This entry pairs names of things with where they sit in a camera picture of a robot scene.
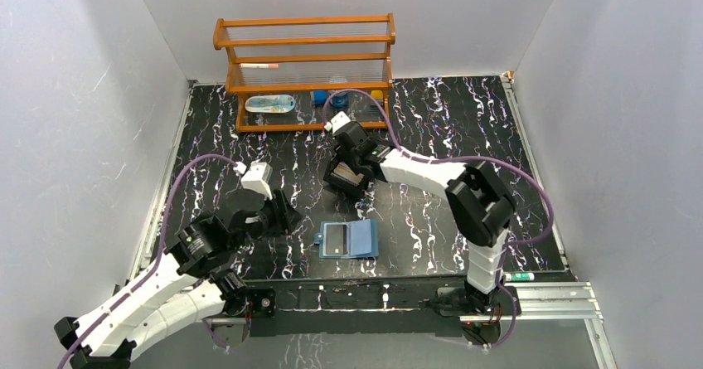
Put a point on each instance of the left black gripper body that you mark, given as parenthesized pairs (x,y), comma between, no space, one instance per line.
(279,212)

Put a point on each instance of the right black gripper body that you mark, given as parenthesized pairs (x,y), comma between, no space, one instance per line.
(348,157)

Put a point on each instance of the black card tray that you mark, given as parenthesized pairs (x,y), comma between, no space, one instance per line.
(352,192)

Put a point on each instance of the blue card holder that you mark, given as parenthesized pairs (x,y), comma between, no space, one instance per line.
(362,239)

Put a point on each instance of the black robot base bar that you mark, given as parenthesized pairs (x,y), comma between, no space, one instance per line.
(438,305)

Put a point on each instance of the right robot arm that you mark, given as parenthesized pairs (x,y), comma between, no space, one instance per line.
(481,206)

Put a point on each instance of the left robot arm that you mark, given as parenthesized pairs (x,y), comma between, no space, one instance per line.
(191,280)

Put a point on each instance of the blue lidded jar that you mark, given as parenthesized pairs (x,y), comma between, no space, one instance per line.
(338,100)

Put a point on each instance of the yellow and grey sponge block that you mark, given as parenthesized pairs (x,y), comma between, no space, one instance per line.
(378,96)

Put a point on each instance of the small blue box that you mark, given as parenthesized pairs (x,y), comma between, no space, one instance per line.
(319,97)

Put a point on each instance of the toothbrush blister pack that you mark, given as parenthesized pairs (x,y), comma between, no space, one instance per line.
(270,104)

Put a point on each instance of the white and orange tube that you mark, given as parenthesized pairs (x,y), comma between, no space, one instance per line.
(271,66)

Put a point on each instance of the green and white marker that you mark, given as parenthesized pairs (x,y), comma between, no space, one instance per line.
(520,277)

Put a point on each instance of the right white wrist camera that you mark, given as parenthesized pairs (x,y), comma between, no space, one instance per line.
(336,122)

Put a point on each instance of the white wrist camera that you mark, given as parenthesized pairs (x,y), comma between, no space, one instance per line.
(256,179)
(336,122)

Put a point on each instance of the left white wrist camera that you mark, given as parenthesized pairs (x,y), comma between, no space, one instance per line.
(256,179)

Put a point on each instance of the orange wooden wire shelf rack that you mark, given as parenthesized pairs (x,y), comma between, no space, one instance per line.
(309,51)

